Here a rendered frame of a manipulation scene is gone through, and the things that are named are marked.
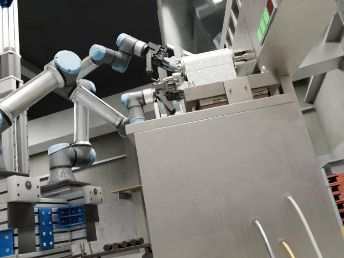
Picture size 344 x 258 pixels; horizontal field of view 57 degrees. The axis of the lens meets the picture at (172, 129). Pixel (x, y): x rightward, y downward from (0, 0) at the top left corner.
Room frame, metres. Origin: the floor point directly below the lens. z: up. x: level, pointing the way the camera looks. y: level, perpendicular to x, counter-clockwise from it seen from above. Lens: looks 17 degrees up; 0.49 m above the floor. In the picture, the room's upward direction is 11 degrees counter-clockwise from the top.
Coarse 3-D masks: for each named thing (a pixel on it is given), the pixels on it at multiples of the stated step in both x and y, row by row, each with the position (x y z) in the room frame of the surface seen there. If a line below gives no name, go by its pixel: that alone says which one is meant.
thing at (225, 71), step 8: (224, 64) 1.40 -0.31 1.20; (232, 64) 1.40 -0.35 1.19; (192, 72) 1.40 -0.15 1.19; (200, 72) 1.40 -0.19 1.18; (208, 72) 1.40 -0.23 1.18; (216, 72) 1.40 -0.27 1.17; (224, 72) 1.40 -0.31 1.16; (232, 72) 1.40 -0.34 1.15; (192, 80) 1.40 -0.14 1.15; (200, 80) 1.40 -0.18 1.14; (208, 80) 1.40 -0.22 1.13; (216, 80) 1.40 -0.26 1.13
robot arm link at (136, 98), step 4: (132, 92) 1.38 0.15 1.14; (136, 92) 1.37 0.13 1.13; (140, 92) 1.37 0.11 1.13; (124, 96) 1.37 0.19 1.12; (128, 96) 1.37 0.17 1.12; (132, 96) 1.37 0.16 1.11; (136, 96) 1.37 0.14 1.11; (140, 96) 1.37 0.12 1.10; (124, 100) 1.37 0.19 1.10; (128, 100) 1.37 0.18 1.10; (132, 100) 1.37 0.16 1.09; (136, 100) 1.37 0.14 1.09; (140, 100) 1.38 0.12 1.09; (144, 100) 1.38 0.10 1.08; (124, 104) 1.38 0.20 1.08; (128, 104) 1.38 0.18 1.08; (132, 104) 1.37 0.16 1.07; (136, 104) 1.37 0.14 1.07; (140, 104) 1.38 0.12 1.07; (144, 104) 1.40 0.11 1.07; (124, 108) 1.40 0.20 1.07
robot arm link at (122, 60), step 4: (116, 52) 1.42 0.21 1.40; (120, 52) 1.44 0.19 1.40; (124, 52) 1.44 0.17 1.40; (116, 56) 1.42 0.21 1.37; (120, 56) 1.44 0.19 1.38; (124, 56) 1.45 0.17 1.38; (128, 56) 1.46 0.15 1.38; (116, 60) 1.43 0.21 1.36; (120, 60) 1.44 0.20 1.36; (124, 60) 1.46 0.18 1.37; (128, 60) 1.48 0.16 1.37; (112, 64) 1.45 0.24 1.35; (116, 64) 1.45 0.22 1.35; (120, 64) 1.46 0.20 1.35; (124, 64) 1.48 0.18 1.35; (116, 68) 1.48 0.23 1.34; (120, 68) 1.48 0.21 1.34; (124, 68) 1.49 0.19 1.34
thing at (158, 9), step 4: (156, 0) 1.78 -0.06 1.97; (156, 4) 1.82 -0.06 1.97; (160, 4) 1.83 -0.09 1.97; (156, 8) 1.87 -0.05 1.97; (160, 8) 1.86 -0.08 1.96; (160, 12) 1.90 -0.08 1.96; (160, 16) 1.95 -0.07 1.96; (160, 20) 2.00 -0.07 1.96; (160, 24) 2.05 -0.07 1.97; (160, 28) 2.11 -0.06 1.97; (164, 36) 2.21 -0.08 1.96; (164, 40) 2.26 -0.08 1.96; (164, 44) 2.32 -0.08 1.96; (168, 48) 2.36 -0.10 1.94; (172, 48) 2.34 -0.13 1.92; (184, 52) 2.33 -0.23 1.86
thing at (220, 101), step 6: (252, 90) 1.21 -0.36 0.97; (258, 90) 1.21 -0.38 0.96; (264, 90) 1.21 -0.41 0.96; (222, 96) 1.21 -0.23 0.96; (258, 96) 1.22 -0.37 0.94; (264, 96) 1.22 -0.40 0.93; (204, 102) 1.21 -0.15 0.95; (210, 102) 1.21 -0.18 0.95; (216, 102) 1.21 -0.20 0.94; (222, 102) 1.22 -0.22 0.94; (204, 108) 1.22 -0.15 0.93; (210, 108) 1.22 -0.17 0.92
